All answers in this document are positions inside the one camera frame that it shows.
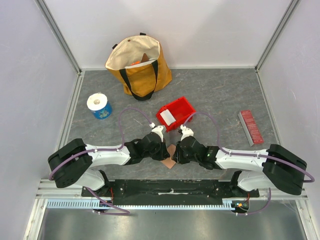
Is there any tan leather card holder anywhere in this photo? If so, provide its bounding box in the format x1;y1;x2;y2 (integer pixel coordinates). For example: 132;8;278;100
160;144;176;169

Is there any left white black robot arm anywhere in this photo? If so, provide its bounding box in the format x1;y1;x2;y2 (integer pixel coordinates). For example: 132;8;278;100
48;132;170;197

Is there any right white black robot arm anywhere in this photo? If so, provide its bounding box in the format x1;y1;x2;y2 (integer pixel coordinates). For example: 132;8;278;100
173;136;307;197

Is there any white card stack in bin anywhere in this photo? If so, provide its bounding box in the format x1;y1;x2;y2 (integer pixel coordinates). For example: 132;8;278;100
160;109;176;126

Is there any red plastic bin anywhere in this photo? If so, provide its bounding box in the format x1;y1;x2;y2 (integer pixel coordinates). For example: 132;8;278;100
155;96;196;132

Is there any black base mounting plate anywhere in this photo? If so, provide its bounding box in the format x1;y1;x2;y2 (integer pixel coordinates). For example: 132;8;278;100
95;179;260;206

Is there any red rectangular box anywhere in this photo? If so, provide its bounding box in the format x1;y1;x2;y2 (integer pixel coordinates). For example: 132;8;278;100
238;110;264;147

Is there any yellow canvas tote bag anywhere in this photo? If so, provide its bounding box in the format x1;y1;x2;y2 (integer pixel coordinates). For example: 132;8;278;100
105;32;173;101

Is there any orange item inside bag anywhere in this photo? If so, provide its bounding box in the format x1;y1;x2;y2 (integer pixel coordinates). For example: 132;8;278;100
130;60;141;66

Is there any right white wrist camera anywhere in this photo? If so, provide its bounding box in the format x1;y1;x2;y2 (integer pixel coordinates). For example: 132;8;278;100
178;124;194;141

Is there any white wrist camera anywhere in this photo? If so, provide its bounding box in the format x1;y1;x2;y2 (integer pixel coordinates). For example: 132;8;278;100
178;124;194;141
149;122;165;142

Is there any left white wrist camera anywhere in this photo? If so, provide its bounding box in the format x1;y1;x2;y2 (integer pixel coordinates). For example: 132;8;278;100
149;122;165;142

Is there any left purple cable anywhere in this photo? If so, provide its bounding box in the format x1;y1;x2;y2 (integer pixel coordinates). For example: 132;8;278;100
48;107;156;216

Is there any purple cable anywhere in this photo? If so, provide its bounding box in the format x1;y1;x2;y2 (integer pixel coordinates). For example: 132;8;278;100
182;111;316;216
48;107;156;216

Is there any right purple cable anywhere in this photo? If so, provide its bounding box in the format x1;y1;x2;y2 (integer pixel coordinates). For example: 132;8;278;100
182;111;316;216

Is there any slotted cable duct rail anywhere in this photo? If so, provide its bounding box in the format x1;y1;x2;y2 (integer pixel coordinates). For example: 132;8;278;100
46;198;237;210

